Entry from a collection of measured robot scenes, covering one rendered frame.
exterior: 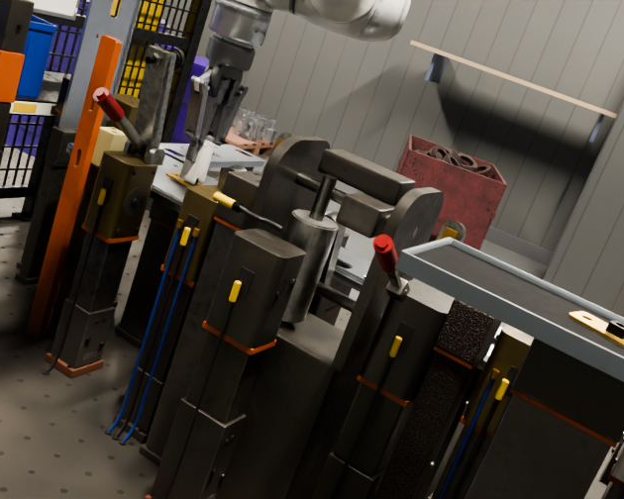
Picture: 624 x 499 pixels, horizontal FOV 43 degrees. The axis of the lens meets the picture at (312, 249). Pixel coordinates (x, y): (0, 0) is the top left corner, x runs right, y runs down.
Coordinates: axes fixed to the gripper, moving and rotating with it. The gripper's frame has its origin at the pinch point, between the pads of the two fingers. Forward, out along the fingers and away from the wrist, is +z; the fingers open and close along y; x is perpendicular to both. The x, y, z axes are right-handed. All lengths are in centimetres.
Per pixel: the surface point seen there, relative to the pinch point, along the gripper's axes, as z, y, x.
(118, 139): -1.2, -13.0, 6.2
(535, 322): -12, -40, -65
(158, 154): -2.1, -14.0, -2.7
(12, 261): 34.5, -0.1, 34.0
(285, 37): 6, 522, 302
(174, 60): -16.0, -15.3, -1.8
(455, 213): 72, 433, 74
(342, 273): 4.5, -4.3, -32.6
